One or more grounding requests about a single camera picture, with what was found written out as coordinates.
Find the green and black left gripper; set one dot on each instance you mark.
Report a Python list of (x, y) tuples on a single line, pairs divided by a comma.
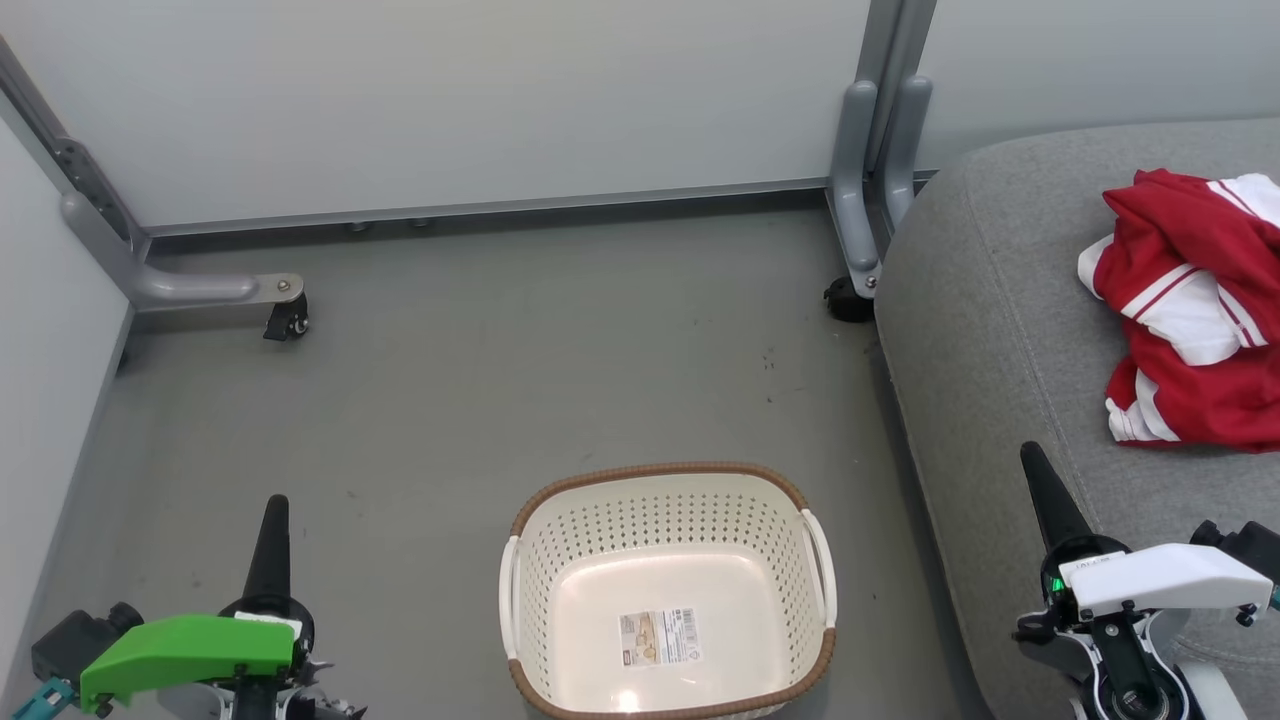
[(180, 650)]

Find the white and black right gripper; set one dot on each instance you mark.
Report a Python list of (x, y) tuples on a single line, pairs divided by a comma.
[(1160, 580)]

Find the red garment with white stripes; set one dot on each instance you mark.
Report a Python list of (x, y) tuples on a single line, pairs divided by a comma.
[(1180, 230)]

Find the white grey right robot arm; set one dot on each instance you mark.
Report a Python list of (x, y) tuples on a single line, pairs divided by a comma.
[(1130, 670)]

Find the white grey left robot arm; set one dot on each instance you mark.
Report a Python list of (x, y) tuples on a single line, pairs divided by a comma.
[(300, 705)]

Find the cream laundry basket brown rim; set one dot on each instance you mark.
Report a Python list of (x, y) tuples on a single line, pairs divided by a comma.
[(660, 510)]

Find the grey fabric sofa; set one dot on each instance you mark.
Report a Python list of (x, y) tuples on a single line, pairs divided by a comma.
[(1000, 350)]

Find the black caster wheel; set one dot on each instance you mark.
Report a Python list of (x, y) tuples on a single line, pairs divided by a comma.
[(848, 302), (286, 320)]

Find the long grey metal partition foot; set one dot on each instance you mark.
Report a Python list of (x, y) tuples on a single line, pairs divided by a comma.
[(180, 290)]

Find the short grey metal partition foot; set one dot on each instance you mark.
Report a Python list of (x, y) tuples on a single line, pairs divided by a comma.
[(855, 190), (905, 150)]

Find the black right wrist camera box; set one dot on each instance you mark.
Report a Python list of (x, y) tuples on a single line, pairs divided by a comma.
[(1245, 545)]

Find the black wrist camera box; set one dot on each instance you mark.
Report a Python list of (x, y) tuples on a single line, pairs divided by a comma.
[(75, 640), (1245, 545)]

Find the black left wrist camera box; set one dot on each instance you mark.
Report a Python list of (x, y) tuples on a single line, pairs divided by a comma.
[(75, 640)]

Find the grey partition bottom rail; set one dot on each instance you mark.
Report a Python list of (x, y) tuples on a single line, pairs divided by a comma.
[(500, 208)]

